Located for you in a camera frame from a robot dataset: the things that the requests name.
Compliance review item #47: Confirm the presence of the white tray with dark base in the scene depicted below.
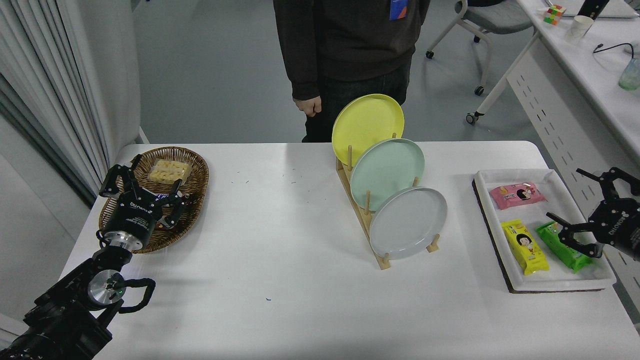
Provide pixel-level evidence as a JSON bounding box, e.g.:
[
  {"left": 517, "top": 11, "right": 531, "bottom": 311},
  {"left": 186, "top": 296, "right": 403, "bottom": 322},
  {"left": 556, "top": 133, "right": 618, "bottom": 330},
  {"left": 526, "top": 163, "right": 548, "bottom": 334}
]
[{"left": 472, "top": 168, "right": 617, "bottom": 294}]

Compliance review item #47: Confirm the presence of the pale green plate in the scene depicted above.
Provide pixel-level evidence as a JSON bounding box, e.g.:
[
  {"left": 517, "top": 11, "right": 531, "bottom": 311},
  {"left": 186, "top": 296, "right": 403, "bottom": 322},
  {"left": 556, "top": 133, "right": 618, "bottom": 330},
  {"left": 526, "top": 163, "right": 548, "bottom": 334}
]
[{"left": 349, "top": 138, "right": 426, "bottom": 212}]

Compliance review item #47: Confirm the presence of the yellow snack bar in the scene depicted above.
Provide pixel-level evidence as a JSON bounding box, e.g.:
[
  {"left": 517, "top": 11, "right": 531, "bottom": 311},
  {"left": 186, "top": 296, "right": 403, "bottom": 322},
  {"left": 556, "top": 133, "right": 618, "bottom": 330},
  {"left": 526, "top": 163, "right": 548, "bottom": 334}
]
[{"left": 501, "top": 219, "right": 550, "bottom": 276}]

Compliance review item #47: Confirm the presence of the person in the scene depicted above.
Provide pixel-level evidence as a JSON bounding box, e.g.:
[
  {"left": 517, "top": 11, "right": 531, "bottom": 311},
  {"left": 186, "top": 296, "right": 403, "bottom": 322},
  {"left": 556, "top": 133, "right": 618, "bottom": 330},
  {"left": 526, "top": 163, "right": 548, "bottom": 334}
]
[{"left": 273, "top": 0, "right": 431, "bottom": 143}]

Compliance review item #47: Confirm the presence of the thin black cable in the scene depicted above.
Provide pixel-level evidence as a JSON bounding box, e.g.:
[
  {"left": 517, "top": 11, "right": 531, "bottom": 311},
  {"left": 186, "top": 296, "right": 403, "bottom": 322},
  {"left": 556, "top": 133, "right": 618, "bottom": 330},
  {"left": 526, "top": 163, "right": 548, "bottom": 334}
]
[{"left": 593, "top": 43, "right": 636, "bottom": 58}]

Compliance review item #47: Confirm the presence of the yellow plate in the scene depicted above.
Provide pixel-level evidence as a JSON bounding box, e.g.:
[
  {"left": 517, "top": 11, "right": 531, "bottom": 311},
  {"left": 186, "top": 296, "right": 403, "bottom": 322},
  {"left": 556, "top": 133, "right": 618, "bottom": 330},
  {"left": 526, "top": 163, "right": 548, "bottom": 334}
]
[{"left": 331, "top": 93, "right": 405, "bottom": 166}]

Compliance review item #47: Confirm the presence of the pink snack pack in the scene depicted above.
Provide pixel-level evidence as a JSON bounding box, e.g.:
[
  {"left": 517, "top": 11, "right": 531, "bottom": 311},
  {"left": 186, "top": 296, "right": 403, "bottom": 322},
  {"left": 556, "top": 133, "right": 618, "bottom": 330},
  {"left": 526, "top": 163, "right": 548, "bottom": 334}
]
[{"left": 489, "top": 182, "right": 547, "bottom": 211}]

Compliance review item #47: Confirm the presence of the white curtain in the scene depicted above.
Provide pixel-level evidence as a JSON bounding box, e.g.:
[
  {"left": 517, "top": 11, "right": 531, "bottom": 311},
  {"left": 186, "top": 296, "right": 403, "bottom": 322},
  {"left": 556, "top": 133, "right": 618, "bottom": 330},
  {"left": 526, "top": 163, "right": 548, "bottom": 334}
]
[{"left": 0, "top": 0, "right": 113, "bottom": 206}]

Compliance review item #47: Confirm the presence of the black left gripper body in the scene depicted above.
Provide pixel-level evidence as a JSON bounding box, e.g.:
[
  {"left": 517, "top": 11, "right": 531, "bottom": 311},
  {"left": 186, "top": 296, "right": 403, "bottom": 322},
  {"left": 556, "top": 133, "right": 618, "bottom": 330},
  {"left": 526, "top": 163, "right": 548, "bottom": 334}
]
[{"left": 102, "top": 194, "right": 167, "bottom": 248}]

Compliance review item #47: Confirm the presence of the brown wicker basket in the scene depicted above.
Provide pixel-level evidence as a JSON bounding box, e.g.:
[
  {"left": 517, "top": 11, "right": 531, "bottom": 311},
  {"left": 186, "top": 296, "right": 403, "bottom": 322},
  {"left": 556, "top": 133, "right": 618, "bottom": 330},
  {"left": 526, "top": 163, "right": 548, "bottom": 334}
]
[{"left": 98, "top": 146, "right": 210, "bottom": 254}]

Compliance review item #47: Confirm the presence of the wooden plate rack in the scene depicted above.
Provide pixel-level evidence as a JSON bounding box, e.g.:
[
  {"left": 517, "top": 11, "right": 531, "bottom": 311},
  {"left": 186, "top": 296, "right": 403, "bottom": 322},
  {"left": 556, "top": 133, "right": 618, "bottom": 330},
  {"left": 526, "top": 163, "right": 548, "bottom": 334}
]
[{"left": 335, "top": 132, "right": 440, "bottom": 271}]

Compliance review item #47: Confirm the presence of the person's right hand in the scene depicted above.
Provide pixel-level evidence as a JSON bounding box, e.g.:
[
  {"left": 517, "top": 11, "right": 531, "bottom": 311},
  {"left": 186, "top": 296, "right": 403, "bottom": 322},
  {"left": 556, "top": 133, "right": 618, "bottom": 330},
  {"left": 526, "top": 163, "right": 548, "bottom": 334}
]
[{"left": 293, "top": 96, "right": 322, "bottom": 118}]

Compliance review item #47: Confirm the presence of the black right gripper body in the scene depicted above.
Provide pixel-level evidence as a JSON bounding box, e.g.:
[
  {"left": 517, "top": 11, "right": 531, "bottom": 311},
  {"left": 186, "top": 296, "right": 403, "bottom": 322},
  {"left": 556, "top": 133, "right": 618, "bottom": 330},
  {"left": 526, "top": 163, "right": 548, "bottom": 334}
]
[{"left": 588, "top": 197, "right": 640, "bottom": 262}]

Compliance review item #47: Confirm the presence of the colourful puzzle cube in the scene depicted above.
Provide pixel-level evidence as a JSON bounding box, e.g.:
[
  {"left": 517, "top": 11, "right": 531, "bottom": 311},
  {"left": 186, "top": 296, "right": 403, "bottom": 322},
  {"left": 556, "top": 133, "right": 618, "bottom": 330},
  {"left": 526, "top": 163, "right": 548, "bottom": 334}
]
[{"left": 543, "top": 4, "right": 566, "bottom": 26}]

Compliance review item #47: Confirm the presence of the grey plate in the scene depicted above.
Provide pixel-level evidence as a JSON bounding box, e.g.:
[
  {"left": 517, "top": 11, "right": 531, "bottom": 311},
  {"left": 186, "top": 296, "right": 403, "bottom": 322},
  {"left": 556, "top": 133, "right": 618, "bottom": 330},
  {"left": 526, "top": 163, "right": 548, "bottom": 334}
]
[{"left": 369, "top": 187, "right": 448, "bottom": 260}]

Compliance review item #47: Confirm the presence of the white office desk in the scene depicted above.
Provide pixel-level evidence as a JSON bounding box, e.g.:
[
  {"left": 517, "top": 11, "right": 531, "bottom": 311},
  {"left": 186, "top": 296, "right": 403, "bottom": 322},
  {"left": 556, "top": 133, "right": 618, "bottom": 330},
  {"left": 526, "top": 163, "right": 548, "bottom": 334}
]
[{"left": 465, "top": 0, "right": 640, "bottom": 291}]

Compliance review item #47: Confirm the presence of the silver laptop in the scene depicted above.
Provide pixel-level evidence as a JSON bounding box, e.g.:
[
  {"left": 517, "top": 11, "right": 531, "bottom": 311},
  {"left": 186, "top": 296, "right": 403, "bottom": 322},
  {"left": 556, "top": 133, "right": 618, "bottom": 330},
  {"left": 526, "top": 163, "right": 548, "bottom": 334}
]
[{"left": 547, "top": 0, "right": 640, "bottom": 20}]

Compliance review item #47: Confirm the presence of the grey office chair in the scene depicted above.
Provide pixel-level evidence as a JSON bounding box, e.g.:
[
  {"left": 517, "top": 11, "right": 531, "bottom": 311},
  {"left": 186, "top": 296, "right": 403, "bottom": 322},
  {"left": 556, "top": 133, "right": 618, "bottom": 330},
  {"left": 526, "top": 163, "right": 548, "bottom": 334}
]
[{"left": 425, "top": 0, "right": 541, "bottom": 97}]

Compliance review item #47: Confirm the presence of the clear pack of yellow snacks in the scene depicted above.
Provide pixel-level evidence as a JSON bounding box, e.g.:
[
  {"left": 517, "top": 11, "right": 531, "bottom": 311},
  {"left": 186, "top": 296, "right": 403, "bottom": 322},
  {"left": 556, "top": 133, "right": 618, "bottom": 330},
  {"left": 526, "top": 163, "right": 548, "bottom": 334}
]
[{"left": 148, "top": 158, "right": 193, "bottom": 184}]

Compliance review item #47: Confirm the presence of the green tinted glass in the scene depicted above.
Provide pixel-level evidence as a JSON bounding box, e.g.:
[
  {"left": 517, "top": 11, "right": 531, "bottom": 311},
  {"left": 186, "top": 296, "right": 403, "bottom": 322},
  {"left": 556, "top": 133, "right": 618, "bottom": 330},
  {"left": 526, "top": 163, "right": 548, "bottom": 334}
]
[{"left": 618, "top": 57, "right": 640, "bottom": 92}]

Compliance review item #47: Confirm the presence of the white paper cup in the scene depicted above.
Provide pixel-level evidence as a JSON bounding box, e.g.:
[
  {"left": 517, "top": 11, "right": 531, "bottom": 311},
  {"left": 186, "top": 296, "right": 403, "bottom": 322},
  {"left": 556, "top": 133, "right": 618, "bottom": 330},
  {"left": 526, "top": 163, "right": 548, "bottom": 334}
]
[{"left": 566, "top": 15, "right": 594, "bottom": 41}]

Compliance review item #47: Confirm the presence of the green snack bar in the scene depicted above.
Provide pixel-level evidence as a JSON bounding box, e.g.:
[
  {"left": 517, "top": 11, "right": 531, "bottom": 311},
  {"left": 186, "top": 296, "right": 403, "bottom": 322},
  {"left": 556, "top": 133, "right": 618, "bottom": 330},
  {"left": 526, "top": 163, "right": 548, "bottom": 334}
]
[{"left": 535, "top": 220, "right": 594, "bottom": 274}]

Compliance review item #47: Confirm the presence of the black tall object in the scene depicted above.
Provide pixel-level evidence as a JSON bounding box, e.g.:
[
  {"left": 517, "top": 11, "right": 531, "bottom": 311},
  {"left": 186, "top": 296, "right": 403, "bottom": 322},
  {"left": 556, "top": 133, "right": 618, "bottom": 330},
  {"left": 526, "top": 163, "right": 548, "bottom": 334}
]
[{"left": 576, "top": 0, "right": 610, "bottom": 21}]

